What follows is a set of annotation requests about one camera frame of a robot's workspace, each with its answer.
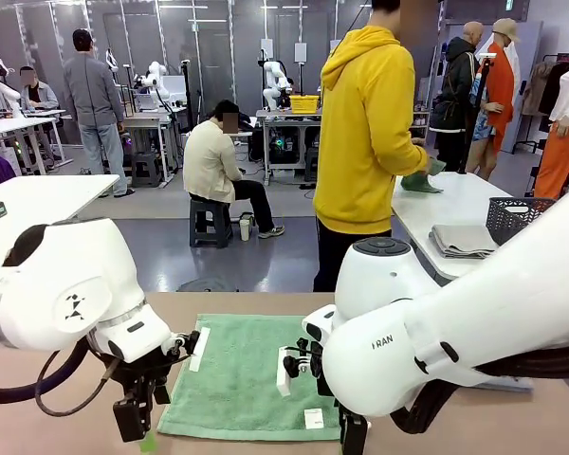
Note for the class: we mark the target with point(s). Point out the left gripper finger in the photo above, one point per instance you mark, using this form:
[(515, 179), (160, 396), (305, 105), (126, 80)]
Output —
[(130, 419), (161, 391)]

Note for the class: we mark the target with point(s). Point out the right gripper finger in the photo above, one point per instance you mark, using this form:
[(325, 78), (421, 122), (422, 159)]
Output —
[(342, 429), (355, 436)]

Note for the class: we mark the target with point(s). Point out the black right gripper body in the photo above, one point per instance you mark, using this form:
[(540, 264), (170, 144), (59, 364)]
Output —
[(319, 384)]

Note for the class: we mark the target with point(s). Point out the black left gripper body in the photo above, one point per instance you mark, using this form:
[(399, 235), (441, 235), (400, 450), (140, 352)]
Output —
[(137, 372)]

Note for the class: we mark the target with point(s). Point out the light green towel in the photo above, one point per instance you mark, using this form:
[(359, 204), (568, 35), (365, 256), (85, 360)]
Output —
[(237, 379)]

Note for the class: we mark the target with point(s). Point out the dark green towel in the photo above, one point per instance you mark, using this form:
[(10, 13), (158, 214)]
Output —
[(419, 182)]

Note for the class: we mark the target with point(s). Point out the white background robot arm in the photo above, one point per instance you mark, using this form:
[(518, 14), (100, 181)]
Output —
[(154, 71), (272, 90), (9, 95)]

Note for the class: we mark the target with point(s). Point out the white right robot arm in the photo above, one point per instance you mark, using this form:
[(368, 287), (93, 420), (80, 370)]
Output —
[(455, 332)]

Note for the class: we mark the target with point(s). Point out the person's right forearm yellow sleeve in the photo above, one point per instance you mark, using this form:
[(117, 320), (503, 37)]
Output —
[(408, 158)]

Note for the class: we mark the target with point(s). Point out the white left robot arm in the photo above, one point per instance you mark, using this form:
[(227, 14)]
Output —
[(66, 284)]

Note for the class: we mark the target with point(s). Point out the dark grey plastic basket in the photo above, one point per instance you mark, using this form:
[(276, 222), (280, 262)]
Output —
[(507, 220)]

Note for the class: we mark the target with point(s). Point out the yellow shopping basket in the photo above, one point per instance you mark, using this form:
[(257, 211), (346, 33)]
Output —
[(304, 104)]

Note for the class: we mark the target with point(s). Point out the white tumbler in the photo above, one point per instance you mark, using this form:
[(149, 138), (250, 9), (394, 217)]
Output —
[(245, 231)]

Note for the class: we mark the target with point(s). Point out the white rounded table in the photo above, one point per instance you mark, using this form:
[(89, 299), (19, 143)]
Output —
[(52, 194)]

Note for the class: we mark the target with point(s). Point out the folded beige-grey towel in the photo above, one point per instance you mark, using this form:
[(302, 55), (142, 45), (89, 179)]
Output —
[(462, 239)]

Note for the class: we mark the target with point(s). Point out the seated person cream jacket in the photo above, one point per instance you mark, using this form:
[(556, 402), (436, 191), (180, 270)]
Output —
[(208, 161)]

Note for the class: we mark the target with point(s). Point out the white side table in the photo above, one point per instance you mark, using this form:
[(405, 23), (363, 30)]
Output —
[(455, 199)]

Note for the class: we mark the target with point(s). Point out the black computer tower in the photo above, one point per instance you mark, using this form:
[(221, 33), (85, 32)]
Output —
[(284, 144)]

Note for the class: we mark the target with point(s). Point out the person in yellow hoodie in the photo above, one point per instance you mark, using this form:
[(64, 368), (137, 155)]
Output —
[(360, 118)]

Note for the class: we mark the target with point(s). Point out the grey metal workbench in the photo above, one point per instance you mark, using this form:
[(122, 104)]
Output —
[(284, 116)]

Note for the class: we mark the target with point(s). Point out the white long desk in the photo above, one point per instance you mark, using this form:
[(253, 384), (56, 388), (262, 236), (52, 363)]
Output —
[(9, 124)]

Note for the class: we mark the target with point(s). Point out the standing man grey clothes cap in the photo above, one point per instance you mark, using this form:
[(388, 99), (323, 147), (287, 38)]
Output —
[(95, 95)]

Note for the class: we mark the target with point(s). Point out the white shelf with shoes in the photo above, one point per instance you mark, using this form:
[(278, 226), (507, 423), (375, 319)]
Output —
[(419, 121)]

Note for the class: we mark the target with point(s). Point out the mannequin in dark jacket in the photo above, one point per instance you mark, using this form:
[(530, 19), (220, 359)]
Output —
[(455, 95)]

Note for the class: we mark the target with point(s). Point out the mannequin in orange with cap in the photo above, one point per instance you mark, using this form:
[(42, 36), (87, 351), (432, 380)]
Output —
[(500, 80)]

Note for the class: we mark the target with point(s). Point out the clothes rack with garments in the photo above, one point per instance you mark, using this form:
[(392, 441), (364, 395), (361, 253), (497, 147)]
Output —
[(540, 85)]

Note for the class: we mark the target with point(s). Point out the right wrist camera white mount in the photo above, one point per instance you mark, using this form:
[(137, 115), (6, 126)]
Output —
[(283, 374)]

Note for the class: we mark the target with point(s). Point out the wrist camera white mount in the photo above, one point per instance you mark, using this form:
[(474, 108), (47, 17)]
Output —
[(283, 374), (200, 348)]

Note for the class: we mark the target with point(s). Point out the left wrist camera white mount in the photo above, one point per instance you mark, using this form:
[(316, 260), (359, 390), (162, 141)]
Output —
[(200, 348)]

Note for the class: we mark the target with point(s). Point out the grey frame work table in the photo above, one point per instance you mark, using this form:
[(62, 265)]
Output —
[(142, 121)]

